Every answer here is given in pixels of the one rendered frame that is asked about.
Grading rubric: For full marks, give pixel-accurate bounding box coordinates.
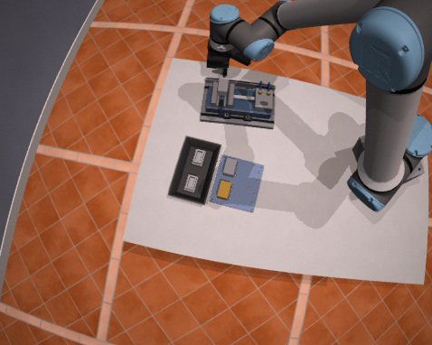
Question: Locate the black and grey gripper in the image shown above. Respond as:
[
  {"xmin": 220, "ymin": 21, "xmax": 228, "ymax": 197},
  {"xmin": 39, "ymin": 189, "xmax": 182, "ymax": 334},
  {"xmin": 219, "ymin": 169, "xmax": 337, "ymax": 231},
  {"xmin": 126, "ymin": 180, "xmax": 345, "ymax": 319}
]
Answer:
[{"xmin": 207, "ymin": 39, "xmax": 230, "ymax": 78}]

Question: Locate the yellow rectangular block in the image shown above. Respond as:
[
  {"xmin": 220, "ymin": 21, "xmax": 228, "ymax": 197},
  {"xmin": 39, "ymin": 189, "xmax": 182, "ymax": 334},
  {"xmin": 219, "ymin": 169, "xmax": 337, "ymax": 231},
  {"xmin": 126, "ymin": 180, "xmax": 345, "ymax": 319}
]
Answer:
[{"xmin": 217, "ymin": 181, "xmax": 231, "ymax": 200}]

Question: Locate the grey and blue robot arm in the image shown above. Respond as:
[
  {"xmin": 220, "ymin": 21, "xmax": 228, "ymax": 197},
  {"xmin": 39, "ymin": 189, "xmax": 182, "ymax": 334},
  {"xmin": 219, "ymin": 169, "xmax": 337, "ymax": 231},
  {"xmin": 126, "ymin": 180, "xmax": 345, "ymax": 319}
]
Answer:
[{"xmin": 209, "ymin": 0, "xmax": 432, "ymax": 212}]

